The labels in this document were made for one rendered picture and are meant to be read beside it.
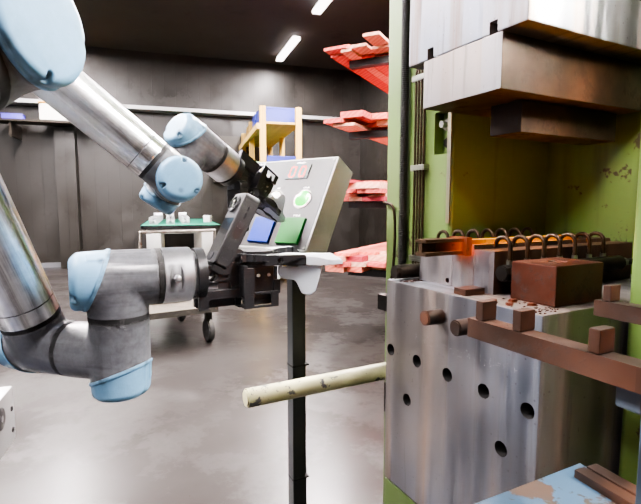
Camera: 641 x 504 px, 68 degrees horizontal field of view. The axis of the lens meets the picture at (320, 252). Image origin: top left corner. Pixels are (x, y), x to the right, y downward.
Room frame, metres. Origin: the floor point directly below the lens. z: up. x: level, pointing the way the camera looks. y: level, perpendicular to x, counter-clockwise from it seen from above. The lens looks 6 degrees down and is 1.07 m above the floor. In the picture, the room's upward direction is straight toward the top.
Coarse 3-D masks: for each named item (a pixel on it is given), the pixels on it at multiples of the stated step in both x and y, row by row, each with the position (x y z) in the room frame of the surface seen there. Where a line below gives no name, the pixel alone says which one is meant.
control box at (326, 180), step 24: (288, 168) 1.34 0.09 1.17; (312, 168) 1.28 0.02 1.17; (336, 168) 1.25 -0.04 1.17; (288, 192) 1.29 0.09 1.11; (312, 192) 1.24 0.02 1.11; (336, 192) 1.25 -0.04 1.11; (288, 216) 1.24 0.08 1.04; (312, 216) 1.19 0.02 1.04; (336, 216) 1.25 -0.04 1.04; (312, 240) 1.16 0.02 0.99
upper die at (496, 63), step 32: (448, 64) 0.94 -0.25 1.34; (480, 64) 0.87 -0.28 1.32; (512, 64) 0.84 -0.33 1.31; (544, 64) 0.87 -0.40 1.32; (576, 64) 0.92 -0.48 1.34; (608, 64) 0.96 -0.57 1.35; (640, 64) 1.01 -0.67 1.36; (448, 96) 0.93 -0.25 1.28; (480, 96) 0.88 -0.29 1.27; (512, 96) 0.88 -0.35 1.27; (544, 96) 0.88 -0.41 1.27; (576, 96) 0.92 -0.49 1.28; (608, 96) 0.97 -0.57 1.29; (640, 96) 1.02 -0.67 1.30
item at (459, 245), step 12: (420, 240) 0.84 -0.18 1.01; (432, 240) 0.84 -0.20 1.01; (444, 240) 0.85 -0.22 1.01; (456, 240) 0.86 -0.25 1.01; (468, 240) 0.87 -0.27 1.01; (480, 240) 0.89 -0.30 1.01; (492, 240) 0.91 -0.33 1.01; (504, 240) 0.92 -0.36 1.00; (540, 240) 0.97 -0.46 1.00; (420, 252) 0.84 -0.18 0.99; (432, 252) 0.84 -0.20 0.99; (444, 252) 0.85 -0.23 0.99; (456, 252) 0.87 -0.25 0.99; (468, 252) 0.87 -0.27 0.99
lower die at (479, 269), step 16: (592, 240) 1.03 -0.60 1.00; (608, 240) 1.06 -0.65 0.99; (432, 256) 0.97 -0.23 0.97; (448, 256) 0.92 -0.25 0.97; (464, 256) 0.89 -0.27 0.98; (480, 256) 0.85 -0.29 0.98; (496, 256) 0.83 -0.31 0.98; (512, 256) 0.85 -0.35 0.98; (592, 256) 0.96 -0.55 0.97; (624, 256) 1.01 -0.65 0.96; (432, 272) 0.96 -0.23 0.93; (448, 272) 0.92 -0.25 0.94; (464, 272) 0.89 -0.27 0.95; (480, 272) 0.85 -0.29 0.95; (608, 272) 0.98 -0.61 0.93; (624, 272) 1.01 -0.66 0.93; (496, 288) 0.83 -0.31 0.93
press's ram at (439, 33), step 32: (416, 0) 1.02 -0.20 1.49; (448, 0) 0.94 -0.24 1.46; (480, 0) 0.87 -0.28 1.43; (512, 0) 0.81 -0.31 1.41; (544, 0) 0.80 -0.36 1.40; (576, 0) 0.83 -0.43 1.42; (608, 0) 0.88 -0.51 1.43; (416, 32) 1.02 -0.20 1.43; (448, 32) 0.94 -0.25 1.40; (480, 32) 0.87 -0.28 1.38; (512, 32) 0.84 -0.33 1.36; (544, 32) 0.84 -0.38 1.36; (576, 32) 0.84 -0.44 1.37; (608, 32) 0.88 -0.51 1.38; (640, 32) 0.92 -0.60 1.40; (416, 64) 1.02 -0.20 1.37
